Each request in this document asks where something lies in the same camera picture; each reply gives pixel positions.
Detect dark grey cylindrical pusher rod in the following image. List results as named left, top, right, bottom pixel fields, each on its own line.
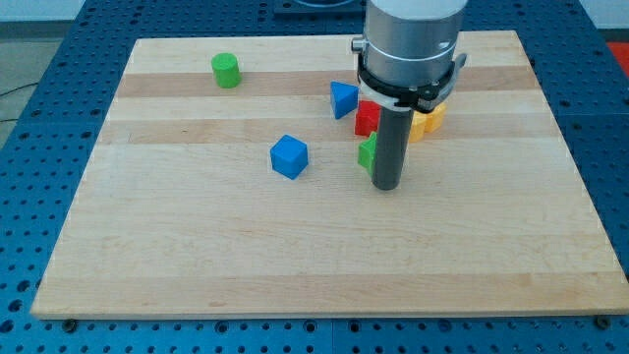
left=372, top=107, right=413, bottom=191

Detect blue cube block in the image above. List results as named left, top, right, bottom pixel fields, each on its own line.
left=270, top=135, right=309, bottom=180

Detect green star-shaped block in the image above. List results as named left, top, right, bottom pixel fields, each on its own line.
left=358, top=132, right=377, bottom=177

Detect yellow block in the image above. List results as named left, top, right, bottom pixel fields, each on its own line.
left=409, top=103, right=447, bottom=143

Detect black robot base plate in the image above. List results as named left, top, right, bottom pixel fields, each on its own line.
left=273, top=0, right=367, bottom=18

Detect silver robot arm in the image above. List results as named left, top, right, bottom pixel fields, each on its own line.
left=351, top=0, right=468, bottom=191

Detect wooden board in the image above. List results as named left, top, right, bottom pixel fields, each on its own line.
left=31, top=30, right=628, bottom=320

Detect black clamp ring mount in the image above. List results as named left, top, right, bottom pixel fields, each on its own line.
left=357, top=53, right=467, bottom=113

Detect green cylinder block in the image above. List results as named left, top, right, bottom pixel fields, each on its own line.
left=210, top=52, right=242, bottom=89

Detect blue triangular prism block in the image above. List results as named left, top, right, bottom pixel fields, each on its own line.
left=330, top=81, right=359, bottom=120

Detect red block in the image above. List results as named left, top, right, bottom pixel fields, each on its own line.
left=354, top=100, right=380, bottom=137

